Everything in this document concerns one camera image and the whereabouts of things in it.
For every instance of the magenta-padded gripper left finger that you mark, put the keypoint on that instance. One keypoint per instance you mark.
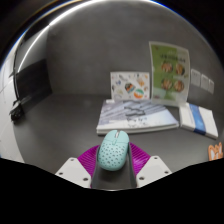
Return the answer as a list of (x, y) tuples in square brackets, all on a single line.
[(74, 170)]

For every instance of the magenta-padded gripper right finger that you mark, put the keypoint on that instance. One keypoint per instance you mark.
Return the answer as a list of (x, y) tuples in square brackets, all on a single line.
[(154, 168)]

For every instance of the mint green perforated computer mouse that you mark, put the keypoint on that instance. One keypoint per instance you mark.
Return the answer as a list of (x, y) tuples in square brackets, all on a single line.
[(113, 150)]

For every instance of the orange corgi-shaped mouse pad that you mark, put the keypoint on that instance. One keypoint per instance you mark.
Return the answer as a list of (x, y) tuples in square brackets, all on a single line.
[(216, 152)]

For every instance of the grey white printed book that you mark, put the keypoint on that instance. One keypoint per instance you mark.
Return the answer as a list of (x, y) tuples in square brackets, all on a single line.
[(135, 115)]

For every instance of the white box with blue band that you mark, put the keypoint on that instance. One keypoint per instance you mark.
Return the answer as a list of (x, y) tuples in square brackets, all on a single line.
[(197, 120)]

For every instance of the small black device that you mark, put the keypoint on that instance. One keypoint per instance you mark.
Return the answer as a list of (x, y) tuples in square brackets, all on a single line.
[(16, 111)]

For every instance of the white cartoon sticker card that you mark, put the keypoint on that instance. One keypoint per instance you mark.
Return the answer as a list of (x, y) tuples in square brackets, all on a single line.
[(130, 85)]

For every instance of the green food picture sheet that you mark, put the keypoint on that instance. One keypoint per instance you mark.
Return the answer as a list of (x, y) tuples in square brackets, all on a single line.
[(169, 73)]

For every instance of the black flat monitor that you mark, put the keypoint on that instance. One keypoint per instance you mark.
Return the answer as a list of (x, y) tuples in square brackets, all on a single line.
[(33, 81)]

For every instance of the white wall socket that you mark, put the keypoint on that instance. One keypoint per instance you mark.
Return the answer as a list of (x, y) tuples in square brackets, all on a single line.
[(211, 86), (204, 82), (195, 77)]

